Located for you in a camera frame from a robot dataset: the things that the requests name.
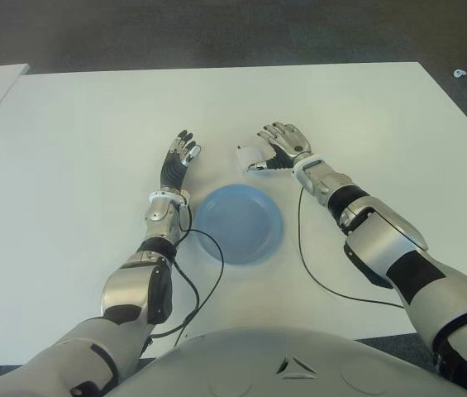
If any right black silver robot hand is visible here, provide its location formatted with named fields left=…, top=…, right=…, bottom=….
left=245, top=122, right=313, bottom=174

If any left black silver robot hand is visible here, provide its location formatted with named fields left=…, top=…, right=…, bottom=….
left=160, top=130, right=202, bottom=194

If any white charger block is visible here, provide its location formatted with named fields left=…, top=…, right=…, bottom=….
left=235, top=144, right=278, bottom=171

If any blue plastic plate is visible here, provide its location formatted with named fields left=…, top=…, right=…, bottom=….
left=195, top=184, right=284, bottom=266

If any silver robot torso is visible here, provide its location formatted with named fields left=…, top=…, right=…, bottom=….
left=112, top=326, right=467, bottom=397

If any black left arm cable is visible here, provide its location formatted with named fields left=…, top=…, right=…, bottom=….
left=150, top=204, right=225, bottom=344

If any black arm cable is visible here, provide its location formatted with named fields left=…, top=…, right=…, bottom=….
left=298, top=185, right=406, bottom=309
left=150, top=204, right=225, bottom=344

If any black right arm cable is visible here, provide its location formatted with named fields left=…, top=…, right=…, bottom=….
left=298, top=185, right=406, bottom=309

